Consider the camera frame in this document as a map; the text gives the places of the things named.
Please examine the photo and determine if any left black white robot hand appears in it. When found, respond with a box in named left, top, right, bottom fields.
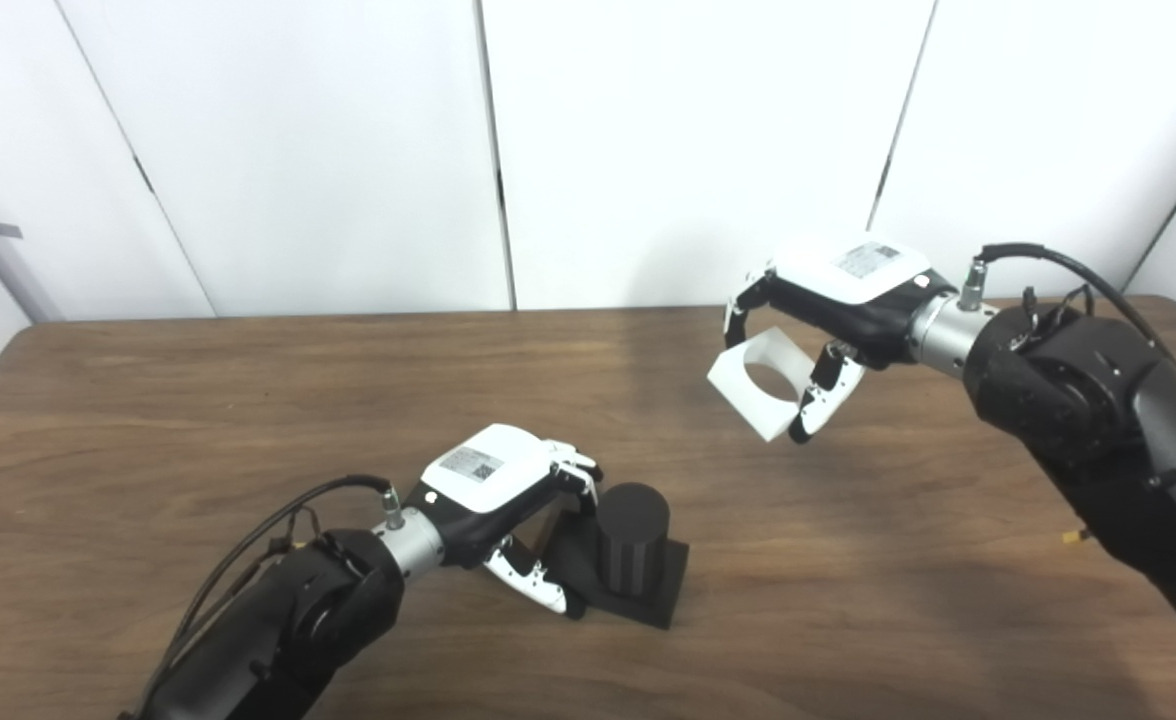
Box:
left=406, top=424, right=604, bottom=616

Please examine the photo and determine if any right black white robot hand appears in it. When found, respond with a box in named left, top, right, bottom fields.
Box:
left=723, top=235, right=954, bottom=444

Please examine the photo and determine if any white square piece with hole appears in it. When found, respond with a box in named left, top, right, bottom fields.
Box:
left=706, top=328, right=819, bottom=443

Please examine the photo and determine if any black peg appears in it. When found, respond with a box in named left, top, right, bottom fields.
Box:
left=543, top=483, right=691, bottom=631

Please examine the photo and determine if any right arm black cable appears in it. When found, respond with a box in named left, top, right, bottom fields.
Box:
left=958, top=243, right=1164, bottom=346

